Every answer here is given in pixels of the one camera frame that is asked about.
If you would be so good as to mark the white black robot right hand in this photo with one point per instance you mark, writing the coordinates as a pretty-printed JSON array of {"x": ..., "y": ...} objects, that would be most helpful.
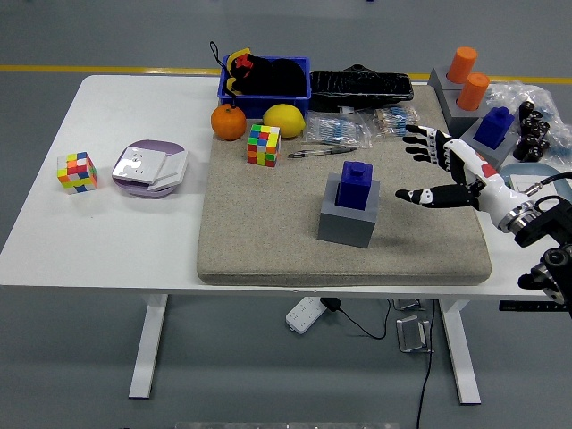
[{"x": 487, "y": 181}]

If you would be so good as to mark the blue square seal stamp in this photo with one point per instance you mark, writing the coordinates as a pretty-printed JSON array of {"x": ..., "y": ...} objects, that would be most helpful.
[
  {"x": 353, "y": 187},
  {"x": 491, "y": 129}
]

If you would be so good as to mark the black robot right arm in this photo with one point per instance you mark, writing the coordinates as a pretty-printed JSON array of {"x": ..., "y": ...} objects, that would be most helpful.
[{"x": 538, "y": 223}]

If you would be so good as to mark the grey square seal holder block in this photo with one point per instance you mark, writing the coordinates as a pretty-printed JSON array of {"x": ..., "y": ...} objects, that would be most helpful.
[
  {"x": 507, "y": 154},
  {"x": 344, "y": 228}
]

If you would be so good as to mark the orange cylinder seal stamp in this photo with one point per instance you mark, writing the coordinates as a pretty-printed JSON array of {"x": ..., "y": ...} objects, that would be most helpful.
[
  {"x": 462, "y": 64},
  {"x": 473, "y": 91}
]

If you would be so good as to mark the white panel in blue plate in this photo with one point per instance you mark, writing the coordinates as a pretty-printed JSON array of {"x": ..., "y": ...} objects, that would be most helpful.
[{"x": 523, "y": 181}]

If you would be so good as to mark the light blue plate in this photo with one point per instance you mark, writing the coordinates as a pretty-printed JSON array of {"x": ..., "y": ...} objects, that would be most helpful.
[{"x": 527, "y": 169}]

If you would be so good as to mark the small black cylinder part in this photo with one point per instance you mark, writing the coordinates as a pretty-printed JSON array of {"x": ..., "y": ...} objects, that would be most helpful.
[
  {"x": 541, "y": 128},
  {"x": 542, "y": 146},
  {"x": 524, "y": 153},
  {"x": 528, "y": 109},
  {"x": 532, "y": 121},
  {"x": 528, "y": 142}
]

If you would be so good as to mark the grey round-hole holder block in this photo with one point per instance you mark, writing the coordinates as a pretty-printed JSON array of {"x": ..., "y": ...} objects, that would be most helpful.
[
  {"x": 438, "y": 78},
  {"x": 460, "y": 120}
]

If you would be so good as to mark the clear crumpled plastic bag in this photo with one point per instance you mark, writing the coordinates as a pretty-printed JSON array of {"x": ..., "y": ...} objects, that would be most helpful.
[{"x": 514, "y": 94}]

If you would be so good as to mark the clear bag of tan resistors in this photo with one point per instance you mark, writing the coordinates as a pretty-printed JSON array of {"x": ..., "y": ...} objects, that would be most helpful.
[{"x": 395, "y": 120}]

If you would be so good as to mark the black table control panel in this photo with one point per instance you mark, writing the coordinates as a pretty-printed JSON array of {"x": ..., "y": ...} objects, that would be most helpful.
[{"x": 523, "y": 306}]

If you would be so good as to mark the black tray in plastic wrap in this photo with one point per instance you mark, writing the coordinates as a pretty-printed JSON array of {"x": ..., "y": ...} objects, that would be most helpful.
[{"x": 357, "y": 87}]

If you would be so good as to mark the clear bag of blue resistors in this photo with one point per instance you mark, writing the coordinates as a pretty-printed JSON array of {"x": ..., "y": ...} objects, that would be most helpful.
[{"x": 333, "y": 127}]

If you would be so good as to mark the silver clear pen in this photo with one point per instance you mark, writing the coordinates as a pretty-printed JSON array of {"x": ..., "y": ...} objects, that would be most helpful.
[{"x": 326, "y": 151}]

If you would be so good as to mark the yellow lemon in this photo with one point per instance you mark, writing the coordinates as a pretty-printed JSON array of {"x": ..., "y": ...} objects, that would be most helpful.
[{"x": 283, "y": 120}]

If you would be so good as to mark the grey-brown fabric mat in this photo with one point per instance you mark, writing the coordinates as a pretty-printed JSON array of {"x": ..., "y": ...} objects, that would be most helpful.
[{"x": 268, "y": 223}]

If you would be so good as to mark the large multicoloured puzzle cube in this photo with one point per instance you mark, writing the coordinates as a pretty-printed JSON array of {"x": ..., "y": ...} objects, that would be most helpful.
[{"x": 263, "y": 145}]

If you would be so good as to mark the white power strip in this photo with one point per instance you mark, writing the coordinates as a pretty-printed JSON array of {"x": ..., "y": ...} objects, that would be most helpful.
[{"x": 304, "y": 313}]

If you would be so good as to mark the blue plastic bin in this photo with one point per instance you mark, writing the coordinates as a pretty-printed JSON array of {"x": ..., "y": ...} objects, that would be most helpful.
[{"x": 250, "y": 105}]

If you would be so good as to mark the orange mandarin fruit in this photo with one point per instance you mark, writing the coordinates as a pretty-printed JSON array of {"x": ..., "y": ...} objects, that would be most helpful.
[{"x": 229, "y": 123}]

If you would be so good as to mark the purple plate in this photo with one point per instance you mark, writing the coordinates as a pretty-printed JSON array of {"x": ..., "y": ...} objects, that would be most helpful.
[{"x": 152, "y": 144}]

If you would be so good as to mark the white table with legs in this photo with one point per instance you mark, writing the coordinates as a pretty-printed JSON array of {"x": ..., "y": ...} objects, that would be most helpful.
[{"x": 111, "y": 232}]

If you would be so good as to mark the small multicoloured puzzle cube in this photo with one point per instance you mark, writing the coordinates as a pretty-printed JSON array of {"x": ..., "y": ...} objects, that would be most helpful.
[{"x": 77, "y": 173}]

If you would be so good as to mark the small metal bracket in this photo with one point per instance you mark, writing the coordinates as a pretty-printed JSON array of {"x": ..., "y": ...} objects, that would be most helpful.
[{"x": 407, "y": 305}]

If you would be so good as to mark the large metal bracket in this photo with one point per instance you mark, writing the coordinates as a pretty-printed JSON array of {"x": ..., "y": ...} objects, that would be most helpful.
[{"x": 411, "y": 334}]

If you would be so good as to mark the white switch panel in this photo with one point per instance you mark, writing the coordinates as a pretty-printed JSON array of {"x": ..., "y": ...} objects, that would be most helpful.
[{"x": 172, "y": 169}]

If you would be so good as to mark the white wall socket panel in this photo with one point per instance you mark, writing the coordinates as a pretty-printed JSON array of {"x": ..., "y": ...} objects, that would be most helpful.
[{"x": 136, "y": 163}]

